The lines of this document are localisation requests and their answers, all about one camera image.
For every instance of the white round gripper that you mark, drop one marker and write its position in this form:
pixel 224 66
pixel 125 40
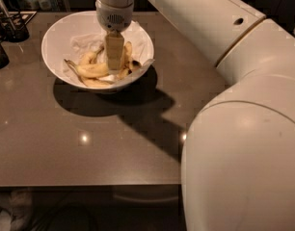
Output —
pixel 114 17

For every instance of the large yellow banana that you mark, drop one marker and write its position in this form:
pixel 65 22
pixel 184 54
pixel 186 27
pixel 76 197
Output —
pixel 100 69

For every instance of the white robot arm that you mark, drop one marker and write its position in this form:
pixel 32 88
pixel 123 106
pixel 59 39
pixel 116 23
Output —
pixel 238 159

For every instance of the white paper bowl liner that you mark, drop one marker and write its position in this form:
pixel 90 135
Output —
pixel 142 51

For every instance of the small yellow banana left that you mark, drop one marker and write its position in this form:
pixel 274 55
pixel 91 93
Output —
pixel 91 56

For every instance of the small spotted banana right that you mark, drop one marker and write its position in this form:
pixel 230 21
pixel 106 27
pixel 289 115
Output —
pixel 129 68

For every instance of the white ceramic bowl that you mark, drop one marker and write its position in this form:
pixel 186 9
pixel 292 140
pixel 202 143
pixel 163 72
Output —
pixel 55 46

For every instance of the yellow banana at bowl bottom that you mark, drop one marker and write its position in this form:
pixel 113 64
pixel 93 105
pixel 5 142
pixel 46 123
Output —
pixel 94 83

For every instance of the black wire pen holder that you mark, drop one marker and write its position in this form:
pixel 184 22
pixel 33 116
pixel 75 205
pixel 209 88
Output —
pixel 12 25

